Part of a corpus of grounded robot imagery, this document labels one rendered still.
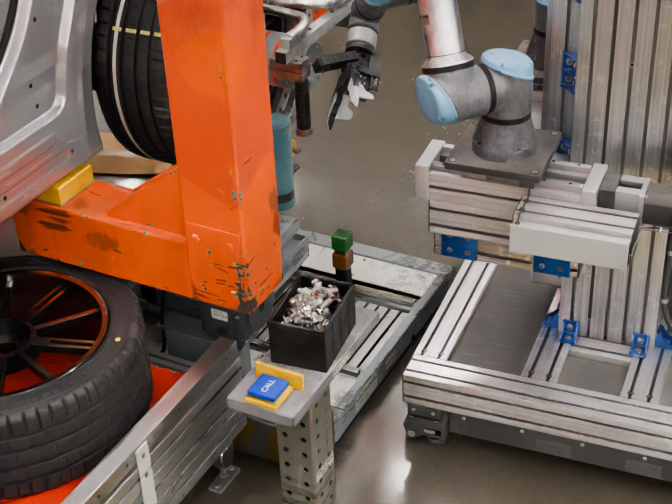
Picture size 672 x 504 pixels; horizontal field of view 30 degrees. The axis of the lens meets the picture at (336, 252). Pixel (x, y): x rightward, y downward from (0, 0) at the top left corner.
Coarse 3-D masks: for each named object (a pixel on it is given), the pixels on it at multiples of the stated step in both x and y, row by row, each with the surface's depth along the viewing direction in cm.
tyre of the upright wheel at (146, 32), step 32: (128, 0) 309; (96, 32) 313; (128, 32) 309; (96, 64) 315; (128, 64) 310; (160, 64) 306; (128, 96) 315; (160, 96) 309; (128, 128) 323; (160, 128) 316; (160, 160) 338
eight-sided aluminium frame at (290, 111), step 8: (312, 16) 349; (288, 24) 350; (296, 24) 351; (280, 88) 353; (280, 96) 352; (280, 104) 353; (288, 104) 351; (272, 112) 352; (280, 112) 352; (288, 112) 350
